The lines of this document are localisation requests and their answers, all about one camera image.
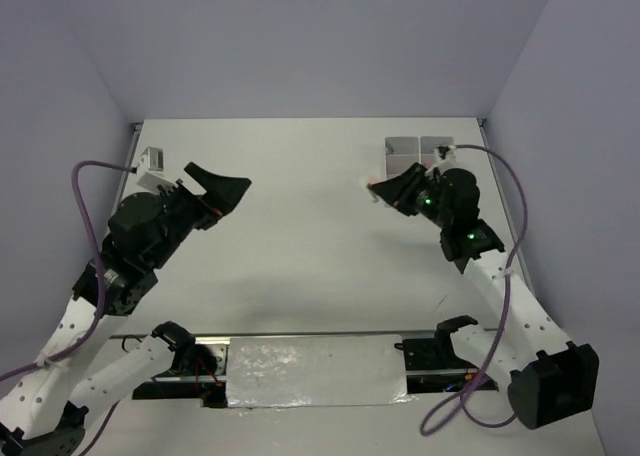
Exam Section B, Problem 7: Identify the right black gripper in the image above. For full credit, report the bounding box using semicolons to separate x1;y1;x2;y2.
372;161;453;228

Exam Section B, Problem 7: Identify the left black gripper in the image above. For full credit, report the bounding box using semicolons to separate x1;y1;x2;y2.
149;162;253;268

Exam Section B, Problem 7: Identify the pink stapler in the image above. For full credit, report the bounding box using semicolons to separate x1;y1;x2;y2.
365;177;381;203

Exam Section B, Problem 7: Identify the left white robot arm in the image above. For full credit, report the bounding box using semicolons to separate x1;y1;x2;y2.
1;163;252;455

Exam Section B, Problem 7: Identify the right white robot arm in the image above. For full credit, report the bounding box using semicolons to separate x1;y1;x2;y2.
367;163;599;429

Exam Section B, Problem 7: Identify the left white organizer box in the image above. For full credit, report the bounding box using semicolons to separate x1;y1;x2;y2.
384;136;420;177

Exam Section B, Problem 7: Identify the white organizer box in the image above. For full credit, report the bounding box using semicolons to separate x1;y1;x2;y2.
384;136;420;177
419;136;454;168

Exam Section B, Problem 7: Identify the right white organizer box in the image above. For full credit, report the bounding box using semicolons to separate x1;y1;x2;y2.
419;136;454;168

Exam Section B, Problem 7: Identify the silver foil cover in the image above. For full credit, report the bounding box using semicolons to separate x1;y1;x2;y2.
226;335;410;408

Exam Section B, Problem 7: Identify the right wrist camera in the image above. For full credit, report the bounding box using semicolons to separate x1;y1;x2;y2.
431;145;458;172

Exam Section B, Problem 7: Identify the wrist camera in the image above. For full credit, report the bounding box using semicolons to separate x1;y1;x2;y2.
431;145;458;172
135;147;171;192

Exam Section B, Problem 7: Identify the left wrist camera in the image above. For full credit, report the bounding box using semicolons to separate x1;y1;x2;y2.
135;147;171;192

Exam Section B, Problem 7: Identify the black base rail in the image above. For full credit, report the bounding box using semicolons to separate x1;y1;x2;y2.
133;333;478;409

